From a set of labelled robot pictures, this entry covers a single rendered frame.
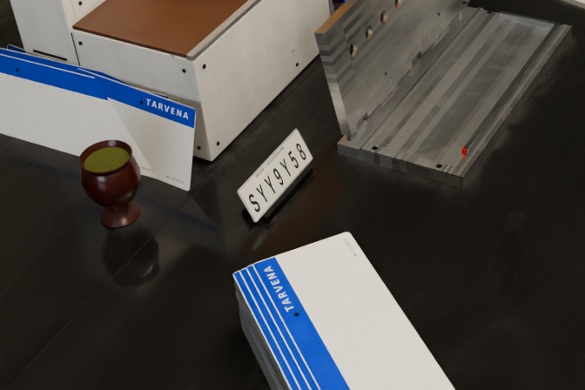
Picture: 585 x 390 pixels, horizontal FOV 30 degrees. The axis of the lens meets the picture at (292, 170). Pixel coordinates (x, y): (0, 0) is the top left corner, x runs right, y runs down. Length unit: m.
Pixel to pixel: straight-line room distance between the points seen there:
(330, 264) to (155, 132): 0.43
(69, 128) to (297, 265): 0.56
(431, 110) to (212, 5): 0.37
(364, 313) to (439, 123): 0.49
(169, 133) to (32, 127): 0.27
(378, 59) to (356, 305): 0.53
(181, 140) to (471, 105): 0.45
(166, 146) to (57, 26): 0.25
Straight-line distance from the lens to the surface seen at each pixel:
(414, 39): 1.77
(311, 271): 1.32
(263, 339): 1.28
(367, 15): 1.66
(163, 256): 1.53
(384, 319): 1.26
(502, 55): 1.83
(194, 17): 1.65
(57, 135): 1.77
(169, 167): 1.64
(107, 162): 1.55
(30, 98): 1.80
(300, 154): 1.62
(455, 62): 1.81
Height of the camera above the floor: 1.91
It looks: 38 degrees down
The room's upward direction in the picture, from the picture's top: 7 degrees counter-clockwise
